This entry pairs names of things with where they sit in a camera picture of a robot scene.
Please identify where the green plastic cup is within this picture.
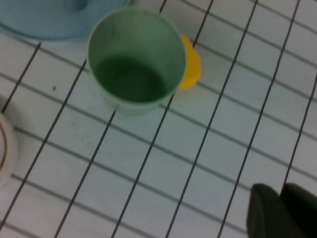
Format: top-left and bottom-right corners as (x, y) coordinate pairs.
(86, 8), (187, 116)

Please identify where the white grid tablecloth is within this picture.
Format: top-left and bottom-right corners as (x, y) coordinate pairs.
(0, 0), (317, 238)

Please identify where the blue cup stand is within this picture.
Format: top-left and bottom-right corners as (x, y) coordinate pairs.
(0, 0), (131, 42)

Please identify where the white tape roll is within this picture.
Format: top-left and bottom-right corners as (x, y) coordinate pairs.
(0, 96), (20, 189)

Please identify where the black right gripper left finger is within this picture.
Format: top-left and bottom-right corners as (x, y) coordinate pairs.
(247, 183), (308, 238)

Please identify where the yellow rubber duck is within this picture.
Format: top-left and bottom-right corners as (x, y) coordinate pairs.
(178, 34), (203, 90)

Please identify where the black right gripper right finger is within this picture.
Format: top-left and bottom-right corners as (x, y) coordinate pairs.
(280, 182), (317, 238)

